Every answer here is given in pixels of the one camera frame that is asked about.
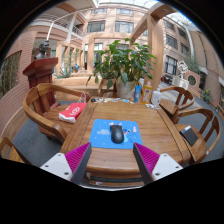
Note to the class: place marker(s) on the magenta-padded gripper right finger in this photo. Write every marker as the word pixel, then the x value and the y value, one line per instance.
pixel 165 166

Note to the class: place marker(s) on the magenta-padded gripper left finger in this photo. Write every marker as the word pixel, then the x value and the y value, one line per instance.
pixel 56 165

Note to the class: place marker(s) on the black computer mouse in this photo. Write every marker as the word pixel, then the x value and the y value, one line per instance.
pixel 117 134

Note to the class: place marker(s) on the blue cartoon mouse pad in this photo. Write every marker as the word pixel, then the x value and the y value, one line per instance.
pixel 100 135

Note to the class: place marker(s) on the wooden armchair with black notebook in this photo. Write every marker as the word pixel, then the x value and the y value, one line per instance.
pixel 196 150

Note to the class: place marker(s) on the black notebook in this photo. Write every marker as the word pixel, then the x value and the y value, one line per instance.
pixel 189 136

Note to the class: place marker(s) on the wooden armchair with red bag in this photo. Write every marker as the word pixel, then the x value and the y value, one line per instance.
pixel 50 125

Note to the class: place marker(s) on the red and white bag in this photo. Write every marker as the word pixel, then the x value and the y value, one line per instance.
pixel 71 111

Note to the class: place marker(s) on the wooden armchair with empty seat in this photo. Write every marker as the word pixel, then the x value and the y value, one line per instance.
pixel 168 106

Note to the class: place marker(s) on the white pump bottle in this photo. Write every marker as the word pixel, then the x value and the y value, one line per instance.
pixel 156 98

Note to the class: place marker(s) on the yellow liquid soap bottle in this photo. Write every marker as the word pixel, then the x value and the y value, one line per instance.
pixel 147 94

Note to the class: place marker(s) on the blue tube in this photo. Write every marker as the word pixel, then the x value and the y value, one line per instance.
pixel 137 94

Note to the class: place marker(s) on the yellow flowering plant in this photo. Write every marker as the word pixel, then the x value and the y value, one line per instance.
pixel 207 95

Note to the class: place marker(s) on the wooden chair behind plant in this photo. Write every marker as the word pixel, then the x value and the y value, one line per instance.
pixel 101 88

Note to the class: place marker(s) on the spiky green aloe plant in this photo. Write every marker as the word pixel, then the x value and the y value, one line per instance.
pixel 63 71

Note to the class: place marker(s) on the white outdoor sculpture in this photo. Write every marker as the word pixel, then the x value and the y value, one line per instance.
pixel 182 68

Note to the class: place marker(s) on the green plant in white pot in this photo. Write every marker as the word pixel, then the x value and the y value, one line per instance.
pixel 125 61

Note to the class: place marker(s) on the dark bust statue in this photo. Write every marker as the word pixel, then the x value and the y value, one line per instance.
pixel 42 50

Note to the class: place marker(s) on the dark red wooden pedestal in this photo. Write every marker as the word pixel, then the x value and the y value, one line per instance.
pixel 40 71

